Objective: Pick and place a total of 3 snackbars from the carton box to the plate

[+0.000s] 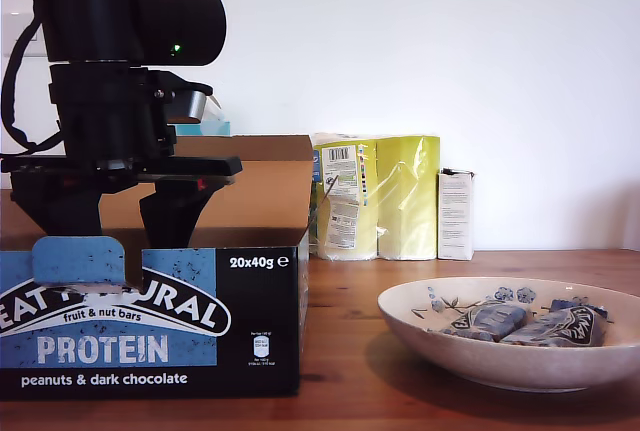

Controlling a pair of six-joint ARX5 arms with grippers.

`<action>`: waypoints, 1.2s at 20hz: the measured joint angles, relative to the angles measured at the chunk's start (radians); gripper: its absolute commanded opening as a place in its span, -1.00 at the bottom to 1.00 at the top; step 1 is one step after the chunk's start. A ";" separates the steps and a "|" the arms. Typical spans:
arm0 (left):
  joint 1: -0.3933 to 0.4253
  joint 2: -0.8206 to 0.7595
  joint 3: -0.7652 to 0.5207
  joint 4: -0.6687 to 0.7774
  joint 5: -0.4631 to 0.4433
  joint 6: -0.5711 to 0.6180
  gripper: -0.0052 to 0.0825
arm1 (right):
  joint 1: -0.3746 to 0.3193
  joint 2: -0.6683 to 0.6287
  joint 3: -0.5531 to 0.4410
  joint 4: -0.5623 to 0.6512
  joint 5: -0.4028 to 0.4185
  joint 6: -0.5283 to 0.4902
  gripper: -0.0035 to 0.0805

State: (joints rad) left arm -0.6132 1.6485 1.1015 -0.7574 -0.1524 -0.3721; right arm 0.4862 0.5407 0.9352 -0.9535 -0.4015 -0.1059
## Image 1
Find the white plate blue flowers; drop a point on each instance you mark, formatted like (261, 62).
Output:
(475, 358)

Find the yellow paper towel pack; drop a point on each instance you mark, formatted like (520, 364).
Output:
(400, 201)

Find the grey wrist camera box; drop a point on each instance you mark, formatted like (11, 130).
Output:
(192, 106)

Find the small white carton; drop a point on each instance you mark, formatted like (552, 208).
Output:
(456, 216)

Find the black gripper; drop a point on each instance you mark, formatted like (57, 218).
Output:
(110, 116)

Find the white tissue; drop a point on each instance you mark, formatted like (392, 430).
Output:
(216, 108)

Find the snack bar carton box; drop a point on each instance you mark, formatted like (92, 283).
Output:
(200, 326)

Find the blue snack bar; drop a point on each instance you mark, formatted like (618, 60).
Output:
(485, 321)
(565, 328)

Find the blue tissue box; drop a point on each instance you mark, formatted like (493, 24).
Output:
(220, 128)

